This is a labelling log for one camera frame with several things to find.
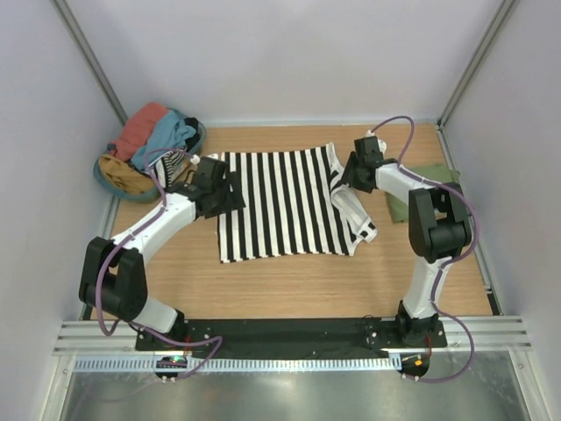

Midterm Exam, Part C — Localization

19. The teal blue garment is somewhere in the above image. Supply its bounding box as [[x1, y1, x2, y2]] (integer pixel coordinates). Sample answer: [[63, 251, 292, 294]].
[[130, 109, 203, 171]]

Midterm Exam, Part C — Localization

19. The red garment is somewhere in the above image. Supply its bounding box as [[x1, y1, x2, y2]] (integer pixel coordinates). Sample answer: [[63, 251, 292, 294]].
[[108, 102, 168, 161]]

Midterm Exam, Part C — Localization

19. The green motorcycle tank top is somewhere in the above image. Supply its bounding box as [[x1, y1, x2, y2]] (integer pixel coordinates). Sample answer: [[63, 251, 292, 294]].
[[385, 162, 461, 225]]

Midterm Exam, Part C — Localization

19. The perforated white cable duct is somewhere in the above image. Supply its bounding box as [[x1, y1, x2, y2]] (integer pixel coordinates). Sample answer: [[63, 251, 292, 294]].
[[74, 354, 401, 375]]

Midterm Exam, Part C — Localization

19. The black white striped top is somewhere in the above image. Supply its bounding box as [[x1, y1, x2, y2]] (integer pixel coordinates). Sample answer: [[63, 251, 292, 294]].
[[217, 143, 378, 263]]

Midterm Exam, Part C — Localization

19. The aluminium corner post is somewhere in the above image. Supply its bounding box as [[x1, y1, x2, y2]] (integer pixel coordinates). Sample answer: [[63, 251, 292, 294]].
[[51, 0, 128, 125], [437, 0, 519, 132]]

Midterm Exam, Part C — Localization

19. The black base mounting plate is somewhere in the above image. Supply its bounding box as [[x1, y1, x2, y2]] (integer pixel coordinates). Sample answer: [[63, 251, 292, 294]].
[[134, 317, 449, 361]]

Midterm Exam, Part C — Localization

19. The left aluminium corner post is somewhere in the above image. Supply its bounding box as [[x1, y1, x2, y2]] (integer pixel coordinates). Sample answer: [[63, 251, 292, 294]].
[[51, 0, 128, 125]]

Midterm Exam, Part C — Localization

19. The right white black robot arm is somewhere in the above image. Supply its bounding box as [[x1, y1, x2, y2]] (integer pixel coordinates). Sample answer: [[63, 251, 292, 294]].
[[342, 136, 472, 347]]

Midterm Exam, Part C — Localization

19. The aluminium front rail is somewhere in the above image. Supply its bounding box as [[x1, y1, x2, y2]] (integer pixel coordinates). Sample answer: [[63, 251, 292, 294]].
[[54, 316, 530, 360]]

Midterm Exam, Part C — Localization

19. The teal laundry basket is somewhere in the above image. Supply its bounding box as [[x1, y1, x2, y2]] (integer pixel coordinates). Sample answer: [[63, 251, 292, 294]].
[[93, 102, 206, 203]]

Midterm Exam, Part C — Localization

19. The mustard yellow garment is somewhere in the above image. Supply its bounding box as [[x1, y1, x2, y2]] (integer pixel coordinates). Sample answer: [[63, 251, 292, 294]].
[[97, 153, 155, 196]]

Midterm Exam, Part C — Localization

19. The right aluminium corner post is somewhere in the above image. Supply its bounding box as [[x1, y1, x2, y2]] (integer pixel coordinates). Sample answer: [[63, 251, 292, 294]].
[[437, 0, 519, 132]]

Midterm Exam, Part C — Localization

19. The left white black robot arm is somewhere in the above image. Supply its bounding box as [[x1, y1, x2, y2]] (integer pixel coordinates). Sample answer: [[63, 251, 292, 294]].
[[78, 156, 245, 351]]

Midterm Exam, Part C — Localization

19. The narrow striped garment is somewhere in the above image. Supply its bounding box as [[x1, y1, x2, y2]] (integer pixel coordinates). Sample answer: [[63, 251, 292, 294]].
[[150, 151, 190, 189]]

